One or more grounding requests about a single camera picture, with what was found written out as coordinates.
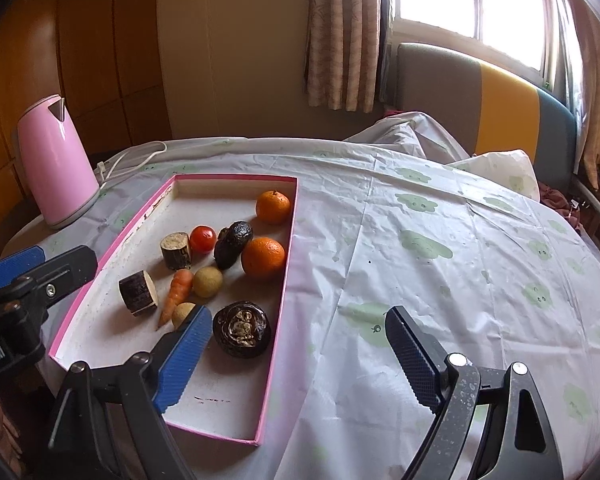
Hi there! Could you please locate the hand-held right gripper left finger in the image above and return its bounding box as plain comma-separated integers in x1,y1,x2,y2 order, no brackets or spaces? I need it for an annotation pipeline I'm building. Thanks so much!
47,304,213,480

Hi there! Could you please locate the orange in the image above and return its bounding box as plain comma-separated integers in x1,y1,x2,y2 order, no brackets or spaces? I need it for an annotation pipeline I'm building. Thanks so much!
241,236,286,281
255,189,291,225

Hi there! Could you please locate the pink cardboard tray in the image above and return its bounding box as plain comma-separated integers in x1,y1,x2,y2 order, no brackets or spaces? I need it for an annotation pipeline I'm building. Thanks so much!
48,174,299,447

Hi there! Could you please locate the small dark eggplant piece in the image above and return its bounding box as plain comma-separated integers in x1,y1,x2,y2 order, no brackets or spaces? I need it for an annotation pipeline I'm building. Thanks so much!
160,232,192,272

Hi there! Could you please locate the white cloud-print tablecloth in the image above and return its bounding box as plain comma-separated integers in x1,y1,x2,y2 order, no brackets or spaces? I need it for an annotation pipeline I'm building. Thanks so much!
0,137,600,480

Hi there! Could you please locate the small carrot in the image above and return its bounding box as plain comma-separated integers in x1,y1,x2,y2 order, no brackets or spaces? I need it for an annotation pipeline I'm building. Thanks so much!
156,268,195,331

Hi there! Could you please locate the grey yellow teal headboard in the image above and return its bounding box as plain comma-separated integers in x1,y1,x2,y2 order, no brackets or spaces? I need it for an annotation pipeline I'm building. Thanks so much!
395,42,578,181

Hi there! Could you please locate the white plastic sheet heap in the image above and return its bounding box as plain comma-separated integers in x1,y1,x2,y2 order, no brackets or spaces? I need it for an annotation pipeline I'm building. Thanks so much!
344,110,473,163

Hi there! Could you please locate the beige patterned curtain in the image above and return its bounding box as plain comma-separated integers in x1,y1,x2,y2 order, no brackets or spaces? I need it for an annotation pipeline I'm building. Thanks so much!
305,0,383,113
545,0,600,191

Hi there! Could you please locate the dark red cloth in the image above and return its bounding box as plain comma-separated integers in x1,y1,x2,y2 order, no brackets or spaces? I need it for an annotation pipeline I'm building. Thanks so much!
537,182,583,226

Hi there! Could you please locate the white kettle cable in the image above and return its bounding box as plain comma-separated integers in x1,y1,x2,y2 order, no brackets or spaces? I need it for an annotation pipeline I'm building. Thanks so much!
95,141,168,181

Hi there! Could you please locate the beige round fruit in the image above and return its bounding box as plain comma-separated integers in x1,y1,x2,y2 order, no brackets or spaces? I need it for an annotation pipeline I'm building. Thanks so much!
171,302,197,332
192,266,224,298

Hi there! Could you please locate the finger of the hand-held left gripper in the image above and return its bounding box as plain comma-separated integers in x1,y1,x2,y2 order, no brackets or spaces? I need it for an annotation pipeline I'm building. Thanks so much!
0,245,98,311

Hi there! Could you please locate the pink electric kettle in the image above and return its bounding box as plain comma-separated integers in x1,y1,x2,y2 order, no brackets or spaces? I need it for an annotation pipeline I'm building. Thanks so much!
17,94,101,231

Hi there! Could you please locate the large dark wrinkled fruit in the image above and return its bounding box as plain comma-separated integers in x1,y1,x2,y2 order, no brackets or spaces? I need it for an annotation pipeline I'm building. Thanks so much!
212,301,272,359

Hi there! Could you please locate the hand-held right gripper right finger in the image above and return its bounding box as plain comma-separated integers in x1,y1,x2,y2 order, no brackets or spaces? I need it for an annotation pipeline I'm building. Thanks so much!
385,305,566,480

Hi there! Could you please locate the small dark wrinkled fruit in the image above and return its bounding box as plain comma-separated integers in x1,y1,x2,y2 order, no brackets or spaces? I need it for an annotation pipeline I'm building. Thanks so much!
213,220,254,270

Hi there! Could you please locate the large dark eggplant piece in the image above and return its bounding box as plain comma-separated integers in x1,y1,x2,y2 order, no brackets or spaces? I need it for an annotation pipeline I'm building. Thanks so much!
118,270,159,317

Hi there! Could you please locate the white cloud-print pillow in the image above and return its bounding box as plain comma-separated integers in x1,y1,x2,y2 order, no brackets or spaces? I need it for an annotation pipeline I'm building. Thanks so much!
447,149,540,201

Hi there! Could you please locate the red cherry tomato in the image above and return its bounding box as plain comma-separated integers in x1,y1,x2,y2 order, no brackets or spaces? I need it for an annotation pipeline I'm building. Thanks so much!
189,225,218,255

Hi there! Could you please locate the brown wooden wardrobe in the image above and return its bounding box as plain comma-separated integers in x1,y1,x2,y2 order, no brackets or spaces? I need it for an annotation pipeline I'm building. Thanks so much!
0,0,173,261

